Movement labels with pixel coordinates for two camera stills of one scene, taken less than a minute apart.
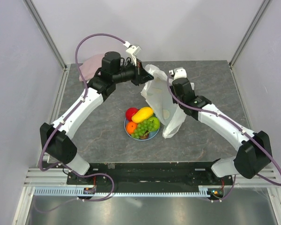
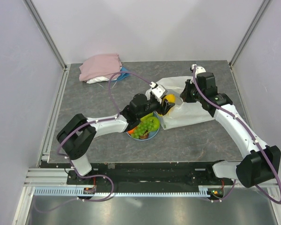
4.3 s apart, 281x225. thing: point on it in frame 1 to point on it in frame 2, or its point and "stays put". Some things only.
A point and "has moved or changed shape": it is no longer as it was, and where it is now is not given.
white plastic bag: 168,113 has moved or changed shape
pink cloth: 90,67 stays put
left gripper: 141,76 to 164,109
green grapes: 142,127 stays put
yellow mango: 142,115 has moved or changed shape
